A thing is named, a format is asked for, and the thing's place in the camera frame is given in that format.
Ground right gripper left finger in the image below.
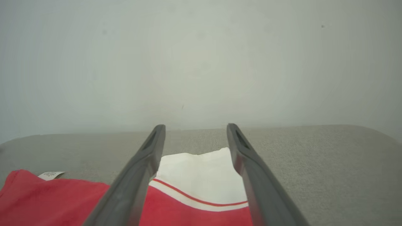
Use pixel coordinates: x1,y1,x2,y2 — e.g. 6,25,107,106
82,124,166,226

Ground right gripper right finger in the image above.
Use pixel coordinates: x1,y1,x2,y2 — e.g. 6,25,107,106
226,123,310,226

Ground red jersey white sleeves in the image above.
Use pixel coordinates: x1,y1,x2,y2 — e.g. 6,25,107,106
0,147,253,226

